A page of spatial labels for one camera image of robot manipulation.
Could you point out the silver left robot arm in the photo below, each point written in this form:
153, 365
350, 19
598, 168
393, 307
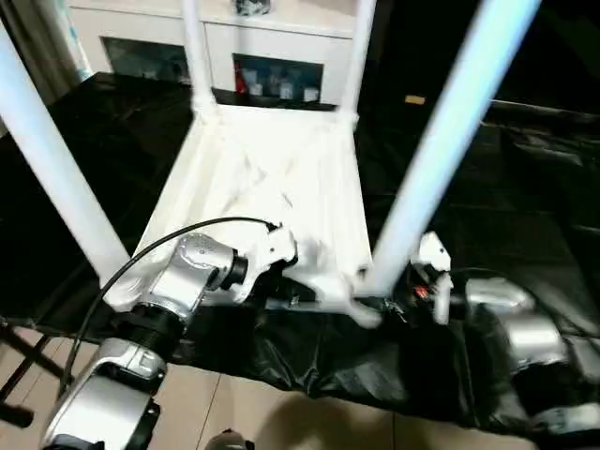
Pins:
154, 319

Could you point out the white plastic table top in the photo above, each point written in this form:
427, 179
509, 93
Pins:
262, 173

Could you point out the black metal frame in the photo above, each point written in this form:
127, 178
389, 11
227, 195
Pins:
544, 111

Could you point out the white glass door cabinet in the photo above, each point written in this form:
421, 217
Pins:
154, 28

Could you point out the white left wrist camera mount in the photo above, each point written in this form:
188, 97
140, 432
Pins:
272, 253

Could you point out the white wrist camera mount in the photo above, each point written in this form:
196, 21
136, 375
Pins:
433, 258
272, 253

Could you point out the dark patterned object on cabinet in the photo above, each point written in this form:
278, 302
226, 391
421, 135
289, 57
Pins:
253, 6

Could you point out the yellow label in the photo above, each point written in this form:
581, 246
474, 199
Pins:
415, 99

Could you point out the white jar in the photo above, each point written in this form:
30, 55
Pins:
256, 87
309, 94

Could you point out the red bottle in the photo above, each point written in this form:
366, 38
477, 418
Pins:
243, 82

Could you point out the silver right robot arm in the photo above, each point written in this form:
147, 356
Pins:
525, 328

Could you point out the black work surface mat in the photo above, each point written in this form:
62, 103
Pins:
515, 187

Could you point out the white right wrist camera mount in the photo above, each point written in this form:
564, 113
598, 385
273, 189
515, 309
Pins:
433, 258

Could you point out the grey curtain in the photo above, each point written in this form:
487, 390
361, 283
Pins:
42, 51

